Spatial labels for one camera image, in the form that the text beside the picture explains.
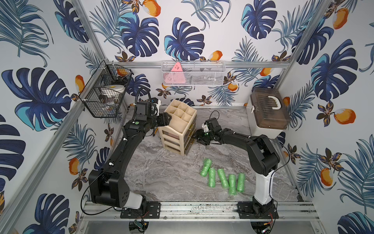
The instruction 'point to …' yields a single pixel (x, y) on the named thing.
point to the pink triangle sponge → (176, 76)
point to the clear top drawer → (194, 122)
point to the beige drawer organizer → (178, 136)
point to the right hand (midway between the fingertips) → (193, 138)
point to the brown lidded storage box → (268, 113)
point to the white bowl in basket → (112, 90)
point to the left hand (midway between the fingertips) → (167, 115)
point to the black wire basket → (102, 97)
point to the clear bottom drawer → (188, 147)
